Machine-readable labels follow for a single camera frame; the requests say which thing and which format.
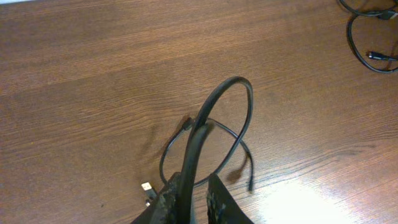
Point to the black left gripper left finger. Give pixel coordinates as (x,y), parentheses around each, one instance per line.
(160,206)

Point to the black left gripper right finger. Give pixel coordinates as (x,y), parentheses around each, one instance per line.
(222,208)

